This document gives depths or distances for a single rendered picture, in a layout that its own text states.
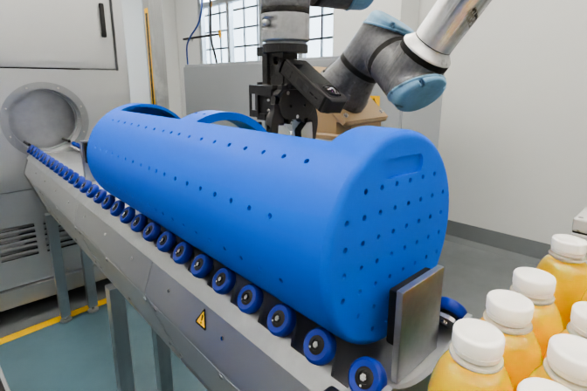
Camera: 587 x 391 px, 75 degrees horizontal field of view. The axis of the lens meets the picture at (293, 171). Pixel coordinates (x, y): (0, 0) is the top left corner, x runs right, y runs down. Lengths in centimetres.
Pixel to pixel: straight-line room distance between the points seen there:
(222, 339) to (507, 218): 291
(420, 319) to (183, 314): 45
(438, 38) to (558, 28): 240
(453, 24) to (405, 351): 59
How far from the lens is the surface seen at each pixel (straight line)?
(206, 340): 74
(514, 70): 326
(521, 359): 43
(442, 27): 85
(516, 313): 42
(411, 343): 55
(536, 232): 337
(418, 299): 52
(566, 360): 38
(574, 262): 61
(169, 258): 86
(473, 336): 37
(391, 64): 89
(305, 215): 43
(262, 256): 50
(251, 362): 65
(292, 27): 60
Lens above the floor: 129
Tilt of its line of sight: 13 degrees down
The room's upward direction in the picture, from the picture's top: straight up
